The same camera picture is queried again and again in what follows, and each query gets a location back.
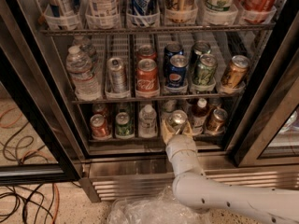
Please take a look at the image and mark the front red coca-cola can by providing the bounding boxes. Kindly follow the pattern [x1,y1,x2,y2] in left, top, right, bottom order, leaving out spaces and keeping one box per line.
[136,59,158,92]

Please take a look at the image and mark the front blue pepsi can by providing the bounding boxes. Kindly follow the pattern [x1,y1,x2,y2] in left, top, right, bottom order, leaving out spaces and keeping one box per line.
[166,54,188,88]

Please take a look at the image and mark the silver can bottom shelf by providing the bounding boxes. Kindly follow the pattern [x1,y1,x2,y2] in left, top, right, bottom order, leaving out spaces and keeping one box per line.
[166,110,188,134]

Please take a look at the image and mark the left fridge door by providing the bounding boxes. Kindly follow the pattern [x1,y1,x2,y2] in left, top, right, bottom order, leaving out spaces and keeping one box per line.
[0,0,84,185]

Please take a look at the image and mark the green 7up can bottom shelf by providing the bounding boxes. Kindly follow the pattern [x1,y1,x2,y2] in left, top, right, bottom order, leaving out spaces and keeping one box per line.
[115,112,133,138]

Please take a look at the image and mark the blue pepsi bottle top shelf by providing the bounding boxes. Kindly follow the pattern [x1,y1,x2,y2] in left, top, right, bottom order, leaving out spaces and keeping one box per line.
[130,0,157,27]

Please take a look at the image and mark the red coca-cola bottle top shelf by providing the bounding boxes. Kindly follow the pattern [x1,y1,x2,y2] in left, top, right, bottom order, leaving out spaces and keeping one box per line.
[238,0,276,24]

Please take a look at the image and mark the clear plastic bag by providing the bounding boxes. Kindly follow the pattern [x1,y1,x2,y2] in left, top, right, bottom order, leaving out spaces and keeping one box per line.
[107,186,211,224]

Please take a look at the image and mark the right fridge door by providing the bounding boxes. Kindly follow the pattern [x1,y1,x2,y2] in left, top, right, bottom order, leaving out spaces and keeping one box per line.
[235,14,299,167]

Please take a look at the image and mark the small water bottle bottom shelf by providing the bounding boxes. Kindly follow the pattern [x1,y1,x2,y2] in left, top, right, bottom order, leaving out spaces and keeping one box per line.
[138,105,157,138]

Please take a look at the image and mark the fridge door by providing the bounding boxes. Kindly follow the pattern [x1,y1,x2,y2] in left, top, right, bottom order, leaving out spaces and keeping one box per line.
[235,14,299,167]
[0,0,84,185]

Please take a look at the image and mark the silver can middle shelf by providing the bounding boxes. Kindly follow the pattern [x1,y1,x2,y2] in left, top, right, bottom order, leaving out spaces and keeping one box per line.
[107,57,127,93]

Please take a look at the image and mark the rear blue pepsi can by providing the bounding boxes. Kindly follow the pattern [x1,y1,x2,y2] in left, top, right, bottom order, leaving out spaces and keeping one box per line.
[164,42,184,63]

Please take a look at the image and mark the brown can bottom shelf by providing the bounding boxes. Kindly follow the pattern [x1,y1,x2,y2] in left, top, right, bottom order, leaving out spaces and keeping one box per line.
[206,108,228,133]

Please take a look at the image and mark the rear water bottle middle shelf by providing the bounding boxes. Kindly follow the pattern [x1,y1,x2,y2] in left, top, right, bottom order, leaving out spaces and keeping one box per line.
[73,35,98,63]

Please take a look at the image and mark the front green can middle shelf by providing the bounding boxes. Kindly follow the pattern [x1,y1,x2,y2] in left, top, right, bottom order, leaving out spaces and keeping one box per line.
[192,54,218,86]

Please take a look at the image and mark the front water bottle middle shelf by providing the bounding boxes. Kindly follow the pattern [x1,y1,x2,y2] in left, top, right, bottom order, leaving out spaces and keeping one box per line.
[66,46,101,101]

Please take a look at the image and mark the leftmost bottle top shelf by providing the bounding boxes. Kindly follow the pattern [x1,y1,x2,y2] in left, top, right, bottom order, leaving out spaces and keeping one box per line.
[44,0,82,31]

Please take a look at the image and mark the orange cable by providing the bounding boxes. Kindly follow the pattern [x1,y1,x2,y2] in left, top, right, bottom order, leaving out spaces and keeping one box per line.
[0,105,60,224]

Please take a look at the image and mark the black cables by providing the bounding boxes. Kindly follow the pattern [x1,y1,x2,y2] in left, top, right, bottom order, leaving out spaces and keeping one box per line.
[0,121,57,224]

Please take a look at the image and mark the silver can shelf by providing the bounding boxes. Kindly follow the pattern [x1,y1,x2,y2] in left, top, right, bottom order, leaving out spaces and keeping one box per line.
[166,110,188,134]
[107,57,127,93]

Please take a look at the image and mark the amber tea bottle bottom shelf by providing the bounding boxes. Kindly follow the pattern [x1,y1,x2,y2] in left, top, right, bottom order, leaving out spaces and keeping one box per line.
[192,98,208,135]

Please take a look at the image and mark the red coca-cola can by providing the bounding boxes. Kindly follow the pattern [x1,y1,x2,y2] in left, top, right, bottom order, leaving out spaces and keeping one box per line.
[136,44,157,61]
[136,59,158,92]

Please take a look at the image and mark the white label bottle top shelf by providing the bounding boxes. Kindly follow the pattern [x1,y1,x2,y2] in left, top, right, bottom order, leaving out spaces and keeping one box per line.
[87,0,120,29]

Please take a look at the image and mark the red can bottom shelf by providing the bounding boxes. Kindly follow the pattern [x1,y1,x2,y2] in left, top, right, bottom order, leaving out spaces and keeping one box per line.
[90,114,110,138]

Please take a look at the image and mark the steel fridge base grille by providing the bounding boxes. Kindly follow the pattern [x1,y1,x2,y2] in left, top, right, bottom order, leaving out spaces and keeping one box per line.
[79,154,299,203]

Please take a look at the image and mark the blue pepsi can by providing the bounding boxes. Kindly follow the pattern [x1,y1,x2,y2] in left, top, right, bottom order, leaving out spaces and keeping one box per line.
[166,54,188,88]
[164,42,184,63]

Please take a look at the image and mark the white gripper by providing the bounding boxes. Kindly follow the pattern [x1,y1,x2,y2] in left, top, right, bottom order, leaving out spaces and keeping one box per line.
[161,119,197,162]

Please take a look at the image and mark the rear green can middle shelf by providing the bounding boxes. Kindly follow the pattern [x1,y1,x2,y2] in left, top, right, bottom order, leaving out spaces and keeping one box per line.
[190,40,211,63]

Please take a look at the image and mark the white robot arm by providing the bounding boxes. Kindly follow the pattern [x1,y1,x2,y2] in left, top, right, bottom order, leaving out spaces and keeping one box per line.
[162,120,299,224]

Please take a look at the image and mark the gold brown can middle shelf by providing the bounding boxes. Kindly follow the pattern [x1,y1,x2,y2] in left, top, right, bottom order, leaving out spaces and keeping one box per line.
[221,55,250,89]

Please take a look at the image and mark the brown bottle top shelf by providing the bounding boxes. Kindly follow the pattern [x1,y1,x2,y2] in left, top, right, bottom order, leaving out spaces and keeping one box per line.
[164,0,194,23]

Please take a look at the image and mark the rear red coca-cola can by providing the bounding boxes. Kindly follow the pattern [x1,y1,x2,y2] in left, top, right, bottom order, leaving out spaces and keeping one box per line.
[136,44,157,61]

